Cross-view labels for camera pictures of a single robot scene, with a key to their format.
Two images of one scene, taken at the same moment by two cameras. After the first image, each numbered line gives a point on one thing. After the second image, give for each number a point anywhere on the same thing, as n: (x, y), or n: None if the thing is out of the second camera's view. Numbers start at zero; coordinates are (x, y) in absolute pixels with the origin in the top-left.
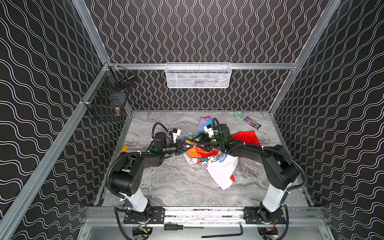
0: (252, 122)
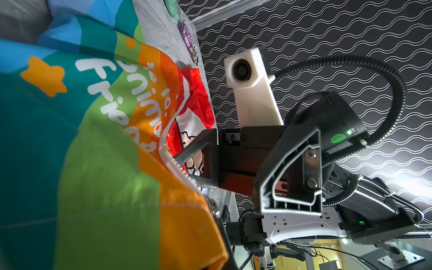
0: (189, 43)
